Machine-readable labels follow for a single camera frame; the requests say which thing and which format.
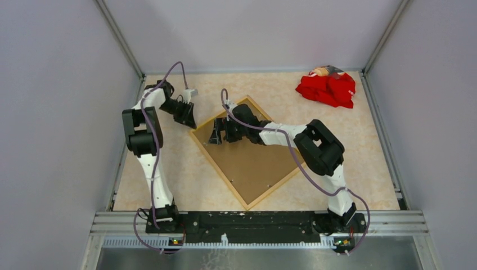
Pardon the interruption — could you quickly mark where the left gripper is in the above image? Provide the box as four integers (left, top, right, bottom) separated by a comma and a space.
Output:
159, 100, 197, 129

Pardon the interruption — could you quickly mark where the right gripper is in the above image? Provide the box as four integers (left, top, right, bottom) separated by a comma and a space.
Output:
208, 117, 248, 146

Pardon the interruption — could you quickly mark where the brown backing board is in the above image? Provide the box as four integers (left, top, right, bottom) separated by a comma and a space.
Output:
190, 112, 300, 210

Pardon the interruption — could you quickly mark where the yellow wooden picture frame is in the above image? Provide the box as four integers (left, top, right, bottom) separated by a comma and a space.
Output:
190, 99, 310, 211

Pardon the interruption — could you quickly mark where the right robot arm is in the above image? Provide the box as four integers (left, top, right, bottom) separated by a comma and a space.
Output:
209, 103, 356, 235

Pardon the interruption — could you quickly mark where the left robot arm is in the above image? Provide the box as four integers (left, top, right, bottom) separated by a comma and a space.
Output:
121, 79, 197, 233

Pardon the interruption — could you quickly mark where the red cloth doll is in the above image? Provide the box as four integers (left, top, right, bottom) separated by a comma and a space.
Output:
295, 65, 356, 109

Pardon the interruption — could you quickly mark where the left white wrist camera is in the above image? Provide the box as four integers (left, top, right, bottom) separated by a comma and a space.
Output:
182, 88, 198, 103

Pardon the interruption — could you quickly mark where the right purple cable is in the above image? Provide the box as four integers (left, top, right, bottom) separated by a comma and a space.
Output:
220, 88, 371, 255

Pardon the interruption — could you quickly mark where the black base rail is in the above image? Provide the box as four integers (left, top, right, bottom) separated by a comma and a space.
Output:
145, 211, 366, 244

